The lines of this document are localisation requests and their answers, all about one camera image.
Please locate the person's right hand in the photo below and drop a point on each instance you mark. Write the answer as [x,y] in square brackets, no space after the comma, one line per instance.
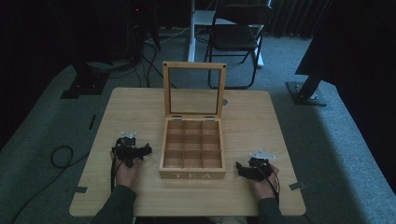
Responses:
[265,186]

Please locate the wooden compartment box with lid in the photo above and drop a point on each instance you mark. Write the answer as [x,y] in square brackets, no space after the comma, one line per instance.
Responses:
[193,137]

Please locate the black metal stand with baseplate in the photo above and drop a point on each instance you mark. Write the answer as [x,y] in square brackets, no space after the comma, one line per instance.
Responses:
[308,90]

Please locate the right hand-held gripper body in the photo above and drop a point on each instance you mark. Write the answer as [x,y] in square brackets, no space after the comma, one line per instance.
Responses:
[260,166]

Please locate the black stand with square base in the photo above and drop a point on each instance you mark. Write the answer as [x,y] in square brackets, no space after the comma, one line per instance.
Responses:
[85,84]

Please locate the black tape strip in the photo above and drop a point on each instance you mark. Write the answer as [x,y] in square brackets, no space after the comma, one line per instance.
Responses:
[92,122]

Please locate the black folding chair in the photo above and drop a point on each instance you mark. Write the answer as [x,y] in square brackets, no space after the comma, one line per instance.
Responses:
[237,37]

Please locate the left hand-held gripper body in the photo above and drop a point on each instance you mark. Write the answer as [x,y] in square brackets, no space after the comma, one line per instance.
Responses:
[126,150]

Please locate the person's left hand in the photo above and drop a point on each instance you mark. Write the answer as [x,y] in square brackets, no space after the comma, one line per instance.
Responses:
[126,175]

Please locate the grey tape strip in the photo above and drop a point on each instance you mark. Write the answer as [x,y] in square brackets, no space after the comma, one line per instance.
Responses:
[297,186]
[80,189]

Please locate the small round metal disc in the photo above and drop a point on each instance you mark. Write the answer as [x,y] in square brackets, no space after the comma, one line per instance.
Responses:
[224,101]

